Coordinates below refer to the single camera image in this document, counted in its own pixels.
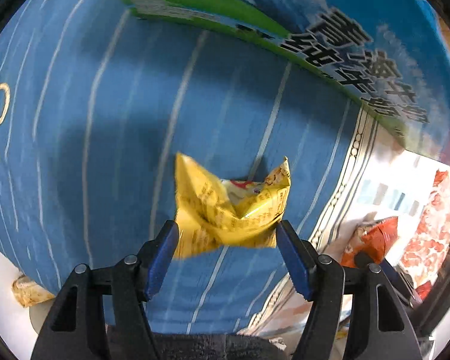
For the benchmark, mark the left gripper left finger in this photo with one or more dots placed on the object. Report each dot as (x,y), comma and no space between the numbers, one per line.
(75,325)

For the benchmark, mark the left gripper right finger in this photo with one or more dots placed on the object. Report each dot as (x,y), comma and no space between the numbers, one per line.
(379,327)

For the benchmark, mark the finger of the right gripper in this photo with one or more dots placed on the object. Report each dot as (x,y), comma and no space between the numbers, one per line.
(400,280)

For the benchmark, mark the orange snack packet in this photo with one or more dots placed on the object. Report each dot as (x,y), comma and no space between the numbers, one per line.
(374,239)

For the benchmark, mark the yellow snack packet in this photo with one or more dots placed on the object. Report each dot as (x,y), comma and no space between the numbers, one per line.
(213,212)

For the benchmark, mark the plaid checkered cloth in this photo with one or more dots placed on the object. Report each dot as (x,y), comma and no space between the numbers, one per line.
(379,179)

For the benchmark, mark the blue striped cloth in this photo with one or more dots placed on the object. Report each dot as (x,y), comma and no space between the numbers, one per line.
(95,104)

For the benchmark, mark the milk carton cardboard box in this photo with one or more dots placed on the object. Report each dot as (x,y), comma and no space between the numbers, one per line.
(389,55)

